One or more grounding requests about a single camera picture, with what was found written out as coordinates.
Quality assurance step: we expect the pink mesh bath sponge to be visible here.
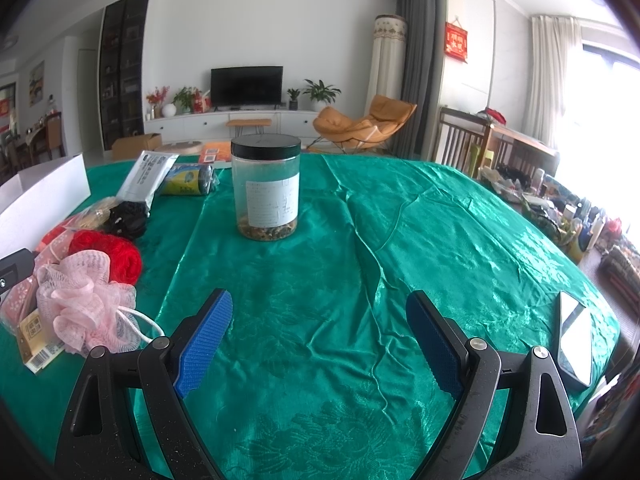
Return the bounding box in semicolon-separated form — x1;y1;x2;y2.
36;249;165;356

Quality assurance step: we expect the red yarn ball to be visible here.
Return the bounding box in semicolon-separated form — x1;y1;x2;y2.
68;230;143;285

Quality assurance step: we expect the black fabric bundle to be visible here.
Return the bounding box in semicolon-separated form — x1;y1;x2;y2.
104;202;149;240

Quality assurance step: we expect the white cardboard box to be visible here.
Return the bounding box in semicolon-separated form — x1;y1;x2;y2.
0;155;90;257

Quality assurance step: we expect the blue yellow wrapped roll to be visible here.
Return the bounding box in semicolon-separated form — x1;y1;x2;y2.
160;164;218;196

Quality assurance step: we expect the grey plastic mailer bag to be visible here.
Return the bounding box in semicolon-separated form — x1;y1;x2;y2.
116;151;178;210

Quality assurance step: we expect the brown cardboard box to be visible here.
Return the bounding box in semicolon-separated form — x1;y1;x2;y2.
111;133;163;162

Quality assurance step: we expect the orange book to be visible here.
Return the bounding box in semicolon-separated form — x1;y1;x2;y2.
198;141;231;164

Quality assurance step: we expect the clear jar black lid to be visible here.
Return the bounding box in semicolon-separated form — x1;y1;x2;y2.
231;133;302;242

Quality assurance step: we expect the white tv cabinet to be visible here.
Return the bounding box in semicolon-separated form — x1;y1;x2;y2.
144;110;318;144

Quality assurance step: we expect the small wooden side table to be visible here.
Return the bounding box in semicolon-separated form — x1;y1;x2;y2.
226;118;272;138

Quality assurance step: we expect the red flower vase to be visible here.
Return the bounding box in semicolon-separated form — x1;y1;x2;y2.
145;86;169;119

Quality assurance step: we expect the orange lounge chair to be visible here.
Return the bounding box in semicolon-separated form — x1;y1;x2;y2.
308;94;418;154

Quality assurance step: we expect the black flat television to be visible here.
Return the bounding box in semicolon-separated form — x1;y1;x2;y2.
209;66;283;107

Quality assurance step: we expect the small potted plant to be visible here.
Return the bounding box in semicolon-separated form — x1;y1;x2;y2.
286;88;302;110

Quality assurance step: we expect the green potted plant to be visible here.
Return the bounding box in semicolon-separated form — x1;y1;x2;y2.
303;79;342;112

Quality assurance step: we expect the dark glass display cabinet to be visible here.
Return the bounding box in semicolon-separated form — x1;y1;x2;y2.
98;0;149;151

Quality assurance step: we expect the grey curtain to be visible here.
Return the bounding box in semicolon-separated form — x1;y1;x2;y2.
393;0;447;160

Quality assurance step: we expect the red wall hanging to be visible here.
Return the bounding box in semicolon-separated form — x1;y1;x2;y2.
444;21;468;63

